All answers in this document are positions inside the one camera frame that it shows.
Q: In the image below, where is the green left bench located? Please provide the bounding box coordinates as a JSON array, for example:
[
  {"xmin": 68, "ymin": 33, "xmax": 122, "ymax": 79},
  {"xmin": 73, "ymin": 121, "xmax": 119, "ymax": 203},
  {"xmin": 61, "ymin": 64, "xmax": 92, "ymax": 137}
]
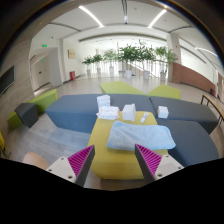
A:
[{"xmin": 7, "ymin": 89, "xmax": 58, "ymax": 129}]

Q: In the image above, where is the potted plant right centre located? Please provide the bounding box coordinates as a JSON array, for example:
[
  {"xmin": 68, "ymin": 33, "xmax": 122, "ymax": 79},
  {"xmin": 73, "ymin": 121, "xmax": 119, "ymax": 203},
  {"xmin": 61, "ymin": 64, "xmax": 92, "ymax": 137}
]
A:
[{"xmin": 138, "ymin": 41, "xmax": 155, "ymax": 80}]

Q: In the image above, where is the blue-grey far right bench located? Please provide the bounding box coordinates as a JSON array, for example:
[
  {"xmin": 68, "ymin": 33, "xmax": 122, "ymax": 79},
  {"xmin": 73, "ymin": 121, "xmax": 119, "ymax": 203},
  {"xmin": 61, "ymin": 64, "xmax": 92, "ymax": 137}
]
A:
[{"xmin": 150, "ymin": 96, "xmax": 218, "ymax": 134}]

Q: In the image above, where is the blue-grey long bench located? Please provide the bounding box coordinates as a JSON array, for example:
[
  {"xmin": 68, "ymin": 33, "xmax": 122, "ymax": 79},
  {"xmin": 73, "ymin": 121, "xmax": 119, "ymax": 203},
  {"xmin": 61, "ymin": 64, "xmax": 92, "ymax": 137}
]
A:
[{"xmin": 46, "ymin": 94, "xmax": 156, "ymax": 133}]

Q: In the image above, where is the green ottoman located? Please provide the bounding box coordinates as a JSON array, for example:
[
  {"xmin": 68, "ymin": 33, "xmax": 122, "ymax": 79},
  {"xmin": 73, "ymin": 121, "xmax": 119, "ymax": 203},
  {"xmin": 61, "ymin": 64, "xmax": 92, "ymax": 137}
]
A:
[
  {"xmin": 147, "ymin": 85, "xmax": 181, "ymax": 99},
  {"xmin": 99, "ymin": 81, "xmax": 142, "ymax": 95}
]

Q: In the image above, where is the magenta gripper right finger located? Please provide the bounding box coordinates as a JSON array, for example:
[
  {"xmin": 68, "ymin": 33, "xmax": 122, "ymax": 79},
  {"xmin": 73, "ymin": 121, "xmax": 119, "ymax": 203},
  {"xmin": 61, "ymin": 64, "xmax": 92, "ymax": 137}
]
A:
[{"xmin": 134, "ymin": 144, "xmax": 162, "ymax": 184}]

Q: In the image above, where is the red bin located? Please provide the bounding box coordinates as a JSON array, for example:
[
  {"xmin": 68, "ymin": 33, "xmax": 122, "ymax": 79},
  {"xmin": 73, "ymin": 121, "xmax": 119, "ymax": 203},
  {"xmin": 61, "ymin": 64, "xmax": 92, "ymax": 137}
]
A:
[{"xmin": 70, "ymin": 71, "xmax": 76, "ymax": 80}]

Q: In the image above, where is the light blue towel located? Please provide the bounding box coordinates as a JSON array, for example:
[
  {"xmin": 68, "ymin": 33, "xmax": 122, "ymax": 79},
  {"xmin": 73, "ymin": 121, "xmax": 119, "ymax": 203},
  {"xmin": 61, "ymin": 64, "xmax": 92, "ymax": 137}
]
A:
[{"xmin": 107, "ymin": 121, "xmax": 176, "ymax": 151}]

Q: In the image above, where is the yellow wall picture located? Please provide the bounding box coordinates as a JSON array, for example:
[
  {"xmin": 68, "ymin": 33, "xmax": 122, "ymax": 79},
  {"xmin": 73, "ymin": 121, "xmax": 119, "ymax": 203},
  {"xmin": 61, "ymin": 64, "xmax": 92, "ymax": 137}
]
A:
[{"xmin": 68, "ymin": 49, "xmax": 76, "ymax": 59}]

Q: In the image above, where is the wall television screen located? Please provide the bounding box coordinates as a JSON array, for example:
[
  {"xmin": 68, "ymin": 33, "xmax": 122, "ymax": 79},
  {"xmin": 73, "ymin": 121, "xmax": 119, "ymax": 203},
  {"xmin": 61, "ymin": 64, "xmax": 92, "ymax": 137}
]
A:
[{"xmin": 0, "ymin": 66, "xmax": 15, "ymax": 96}]

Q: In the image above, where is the potted plant far right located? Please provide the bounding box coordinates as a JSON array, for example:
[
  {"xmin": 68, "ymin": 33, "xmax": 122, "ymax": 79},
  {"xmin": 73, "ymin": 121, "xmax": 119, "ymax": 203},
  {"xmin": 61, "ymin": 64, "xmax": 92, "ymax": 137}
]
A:
[{"xmin": 155, "ymin": 46, "xmax": 177, "ymax": 81}]

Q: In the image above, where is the dark grey cube stool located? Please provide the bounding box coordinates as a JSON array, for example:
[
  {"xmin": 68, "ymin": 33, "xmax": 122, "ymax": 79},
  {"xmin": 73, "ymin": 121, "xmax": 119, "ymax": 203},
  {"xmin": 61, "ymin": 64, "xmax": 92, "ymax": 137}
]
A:
[{"xmin": 15, "ymin": 103, "xmax": 38, "ymax": 128}]

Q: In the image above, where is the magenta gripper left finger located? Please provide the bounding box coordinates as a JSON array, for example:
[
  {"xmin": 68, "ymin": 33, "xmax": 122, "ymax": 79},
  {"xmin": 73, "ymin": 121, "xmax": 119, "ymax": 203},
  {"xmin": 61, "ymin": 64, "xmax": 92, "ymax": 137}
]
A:
[{"xmin": 68, "ymin": 145, "xmax": 95, "ymax": 186}]

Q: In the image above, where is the white folded cloth stack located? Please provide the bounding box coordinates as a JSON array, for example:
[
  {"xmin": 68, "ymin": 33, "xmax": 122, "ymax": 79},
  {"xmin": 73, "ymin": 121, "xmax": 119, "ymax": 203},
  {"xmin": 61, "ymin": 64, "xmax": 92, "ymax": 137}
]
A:
[{"xmin": 97, "ymin": 95, "xmax": 110, "ymax": 107}]

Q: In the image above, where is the green far right ottoman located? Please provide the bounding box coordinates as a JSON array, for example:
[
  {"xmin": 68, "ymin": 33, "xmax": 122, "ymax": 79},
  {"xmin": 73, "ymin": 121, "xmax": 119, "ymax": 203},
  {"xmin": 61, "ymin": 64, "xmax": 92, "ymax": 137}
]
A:
[{"xmin": 147, "ymin": 85, "xmax": 181, "ymax": 99}]

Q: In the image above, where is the wooden table black frame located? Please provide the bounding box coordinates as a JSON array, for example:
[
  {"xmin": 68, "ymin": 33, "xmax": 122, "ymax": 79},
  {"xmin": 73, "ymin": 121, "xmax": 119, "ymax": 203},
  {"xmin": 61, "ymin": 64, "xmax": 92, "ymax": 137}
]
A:
[{"xmin": 201, "ymin": 94, "xmax": 224, "ymax": 124}]

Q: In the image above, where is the blue-grey right ottoman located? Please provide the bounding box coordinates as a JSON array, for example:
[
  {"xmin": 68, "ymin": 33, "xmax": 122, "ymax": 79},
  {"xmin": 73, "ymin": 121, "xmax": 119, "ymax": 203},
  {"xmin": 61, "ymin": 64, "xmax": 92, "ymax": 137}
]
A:
[{"xmin": 157, "ymin": 119, "xmax": 219, "ymax": 167}]

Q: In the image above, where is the white tissue box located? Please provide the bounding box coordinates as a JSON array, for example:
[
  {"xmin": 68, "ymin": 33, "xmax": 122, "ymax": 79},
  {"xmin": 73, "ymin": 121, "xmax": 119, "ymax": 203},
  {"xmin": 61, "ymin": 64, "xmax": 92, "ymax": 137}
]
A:
[{"xmin": 122, "ymin": 104, "xmax": 136, "ymax": 121}]

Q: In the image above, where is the white crumpled cloth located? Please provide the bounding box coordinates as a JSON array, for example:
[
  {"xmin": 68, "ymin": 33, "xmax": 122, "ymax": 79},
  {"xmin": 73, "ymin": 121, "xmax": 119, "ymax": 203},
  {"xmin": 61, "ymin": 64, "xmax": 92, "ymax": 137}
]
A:
[{"xmin": 97, "ymin": 106, "xmax": 119, "ymax": 120}]

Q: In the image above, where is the potted plant pale middle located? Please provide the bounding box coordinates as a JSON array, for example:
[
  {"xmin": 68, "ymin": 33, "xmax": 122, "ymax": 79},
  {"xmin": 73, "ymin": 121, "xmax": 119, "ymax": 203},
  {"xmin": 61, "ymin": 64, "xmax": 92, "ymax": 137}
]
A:
[{"xmin": 103, "ymin": 49, "xmax": 117, "ymax": 74}]

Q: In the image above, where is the beige round stool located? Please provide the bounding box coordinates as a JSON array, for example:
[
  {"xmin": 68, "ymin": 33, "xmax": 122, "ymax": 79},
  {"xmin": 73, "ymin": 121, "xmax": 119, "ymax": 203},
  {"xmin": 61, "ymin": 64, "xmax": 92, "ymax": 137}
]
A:
[{"xmin": 23, "ymin": 152, "xmax": 49, "ymax": 170}]

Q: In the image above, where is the white small tube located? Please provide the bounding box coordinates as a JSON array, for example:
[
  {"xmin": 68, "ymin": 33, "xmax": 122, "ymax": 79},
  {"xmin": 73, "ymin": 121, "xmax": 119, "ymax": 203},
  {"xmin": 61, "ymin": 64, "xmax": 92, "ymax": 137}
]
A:
[{"xmin": 140, "ymin": 112, "xmax": 149, "ymax": 123}]

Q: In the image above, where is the yellow ottoman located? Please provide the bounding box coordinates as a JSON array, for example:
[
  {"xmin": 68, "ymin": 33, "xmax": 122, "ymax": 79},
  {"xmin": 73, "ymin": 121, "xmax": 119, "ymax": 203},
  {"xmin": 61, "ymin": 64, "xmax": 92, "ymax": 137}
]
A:
[{"xmin": 89, "ymin": 111, "xmax": 157, "ymax": 180}]

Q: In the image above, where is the small white box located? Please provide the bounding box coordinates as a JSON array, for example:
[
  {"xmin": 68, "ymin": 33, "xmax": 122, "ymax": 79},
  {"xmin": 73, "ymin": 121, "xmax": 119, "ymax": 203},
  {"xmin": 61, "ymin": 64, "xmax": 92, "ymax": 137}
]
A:
[{"xmin": 157, "ymin": 106, "xmax": 169, "ymax": 119}]

